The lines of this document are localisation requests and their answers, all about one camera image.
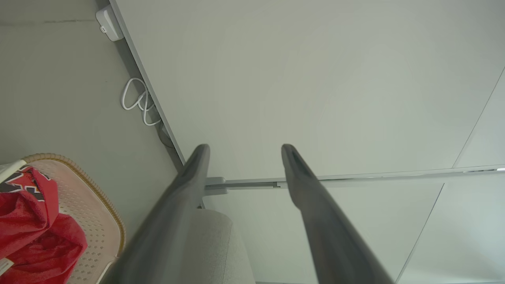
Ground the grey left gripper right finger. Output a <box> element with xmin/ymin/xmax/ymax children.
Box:
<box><xmin>281</xmin><ymin>144</ymin><xmax>395</xmax><ymax>284</ymax></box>

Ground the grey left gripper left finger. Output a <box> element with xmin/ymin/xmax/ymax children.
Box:
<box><xmin>101</xmin><ymin>144</ymin><xmax>211</xmax><ymax>284</ymax></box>

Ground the red and white garment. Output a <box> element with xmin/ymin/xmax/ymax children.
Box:
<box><xmin>0</xmin><ymin>166</ymin><xmax>88</xmax><ymax>284</ymax></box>

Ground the grey fabric sofa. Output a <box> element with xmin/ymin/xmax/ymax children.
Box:
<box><xmin>189</xmin><ymin>208</ymin><xmax>256</xmax><ymax>284</ymax></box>

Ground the grey partition foot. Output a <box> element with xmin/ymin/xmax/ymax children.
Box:
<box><xmin>204</xmin><ymin>176</ymin><xmax>230</xmax><ymax>196</ymax></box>

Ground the cream perforated laundry basket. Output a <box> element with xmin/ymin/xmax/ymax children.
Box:
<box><xmin>0</xmin><ymin>153</ymin><xmax>126</xmax><ymax>284</ymax></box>

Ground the large white partition panel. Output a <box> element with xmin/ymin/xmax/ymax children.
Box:
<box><xmin>110</xmin><ymin>0</ymin><xmax>505</xmax><ymax>187</ymax></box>

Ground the white power strip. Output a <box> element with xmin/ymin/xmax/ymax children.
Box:
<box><xmin>95</xmin><ymin>4</ymin><xmax>125</xmax><ymax>42</ymax></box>

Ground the white coiled cable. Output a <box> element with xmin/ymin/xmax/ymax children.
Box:
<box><xmin>121</xmin><ymin>77</ymin><xmax>163</xmax><ymax>127</ymax></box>

